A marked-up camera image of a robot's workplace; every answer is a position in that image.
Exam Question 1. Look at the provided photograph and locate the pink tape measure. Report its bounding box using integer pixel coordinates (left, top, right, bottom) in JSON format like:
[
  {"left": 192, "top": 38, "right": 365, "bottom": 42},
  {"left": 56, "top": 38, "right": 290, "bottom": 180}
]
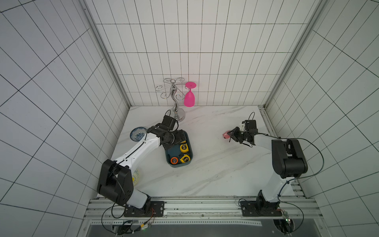
[{"left": 223, "top": 132, "right": 231, "bottom": 139}]

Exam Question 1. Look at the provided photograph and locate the yellow tape measure with strap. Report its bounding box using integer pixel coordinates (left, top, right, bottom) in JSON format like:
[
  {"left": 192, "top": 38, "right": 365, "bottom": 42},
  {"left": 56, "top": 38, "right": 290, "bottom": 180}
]
[{"left": 180, "top": 144, "right": 190, "bottom": 154}]

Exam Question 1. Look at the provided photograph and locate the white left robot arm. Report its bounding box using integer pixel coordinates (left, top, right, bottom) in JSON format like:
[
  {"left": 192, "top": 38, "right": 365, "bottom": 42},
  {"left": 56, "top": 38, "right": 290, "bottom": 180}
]
[{"left": 97, "top": 126, "right": 186, "bottom": 209}]

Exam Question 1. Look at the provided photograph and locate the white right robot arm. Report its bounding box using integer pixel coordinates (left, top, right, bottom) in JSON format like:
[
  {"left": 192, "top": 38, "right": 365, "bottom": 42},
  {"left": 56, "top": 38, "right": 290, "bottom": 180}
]
[{"left": 223, "top": 127, "right": 308, "bottom": 212}]

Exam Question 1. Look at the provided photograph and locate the dark teal storage box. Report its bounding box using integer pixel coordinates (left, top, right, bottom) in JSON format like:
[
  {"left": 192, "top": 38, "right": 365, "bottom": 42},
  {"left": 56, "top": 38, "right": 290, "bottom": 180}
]
[{"left": 165, "top": 130, "right": 193, "bottom": 168}]

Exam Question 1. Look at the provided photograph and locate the orange black tape measure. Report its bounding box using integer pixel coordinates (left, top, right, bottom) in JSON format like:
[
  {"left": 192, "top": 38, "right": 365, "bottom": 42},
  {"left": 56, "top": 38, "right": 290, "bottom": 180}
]
[{"left": 170, "top": 157, "right": 179, "bottom": 165}]

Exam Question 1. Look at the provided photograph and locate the yellow black tape measure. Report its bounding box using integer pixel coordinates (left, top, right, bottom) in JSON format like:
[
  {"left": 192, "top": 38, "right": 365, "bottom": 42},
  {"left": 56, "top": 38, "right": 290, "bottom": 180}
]
[{"left": 180, "top": 154, "right": 191, "bottom": 164}]

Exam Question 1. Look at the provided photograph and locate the blue floral ceramic bowl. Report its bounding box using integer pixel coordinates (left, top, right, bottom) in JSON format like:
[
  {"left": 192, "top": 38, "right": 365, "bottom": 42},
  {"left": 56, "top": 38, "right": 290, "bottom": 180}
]
[{"left": 129, "top": 127, "right": 147, "bottom": 142}]

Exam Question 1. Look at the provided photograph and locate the pink plastic wine glass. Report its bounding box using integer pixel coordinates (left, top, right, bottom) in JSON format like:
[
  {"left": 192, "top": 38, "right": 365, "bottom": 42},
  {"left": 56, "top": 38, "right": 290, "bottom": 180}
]
[{"left": 184, "top": 82, "right": 196, "bottom": 107}]

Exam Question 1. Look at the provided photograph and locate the chrome glass holder stand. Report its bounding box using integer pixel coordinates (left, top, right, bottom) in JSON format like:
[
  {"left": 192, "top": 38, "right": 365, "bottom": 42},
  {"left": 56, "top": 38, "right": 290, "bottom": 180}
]
[{"left": 156, "top": 78, "right": 185, "bottom": 122}]

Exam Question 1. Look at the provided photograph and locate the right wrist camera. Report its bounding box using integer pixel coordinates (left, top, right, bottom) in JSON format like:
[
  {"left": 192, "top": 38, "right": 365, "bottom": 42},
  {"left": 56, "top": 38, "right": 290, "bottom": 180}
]
[{"left": 242, "top": 119, "right": 257, "bottom": 132}]

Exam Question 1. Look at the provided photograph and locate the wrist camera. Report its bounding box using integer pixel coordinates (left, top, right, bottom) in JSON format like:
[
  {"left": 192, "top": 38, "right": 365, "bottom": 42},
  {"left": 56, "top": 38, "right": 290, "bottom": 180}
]
[
  {"left": 242, "top": 119, "right": 257, "bottom": 132},
  {"left": 161, "top": 115, "right": 177, "bottom": 131}
]

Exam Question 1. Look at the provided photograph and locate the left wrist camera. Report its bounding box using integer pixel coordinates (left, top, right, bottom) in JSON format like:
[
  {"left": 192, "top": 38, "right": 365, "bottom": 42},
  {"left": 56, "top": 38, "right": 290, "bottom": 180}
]
[{"left": 161, "top": 115, "right": 177, "bottom": 131}]

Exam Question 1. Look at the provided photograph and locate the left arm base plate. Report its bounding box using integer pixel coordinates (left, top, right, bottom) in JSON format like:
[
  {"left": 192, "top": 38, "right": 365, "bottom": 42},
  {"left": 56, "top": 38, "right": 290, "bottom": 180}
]
[{"left": 123, "top": 201, "right": 165, "bottom": 217}]

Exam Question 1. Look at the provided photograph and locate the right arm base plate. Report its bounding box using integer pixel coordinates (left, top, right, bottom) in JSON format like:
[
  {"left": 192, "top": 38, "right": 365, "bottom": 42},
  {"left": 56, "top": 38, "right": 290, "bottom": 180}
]
[{"left": 239, "top": 200, "right": 282, "bottom": 217}]

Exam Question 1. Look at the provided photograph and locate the aluminium mounting rail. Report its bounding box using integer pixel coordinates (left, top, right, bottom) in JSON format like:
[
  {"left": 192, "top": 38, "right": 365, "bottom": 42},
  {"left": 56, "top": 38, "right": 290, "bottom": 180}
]
[{"left": 84, "top": 197, "right": 323, "bottom": 227}]

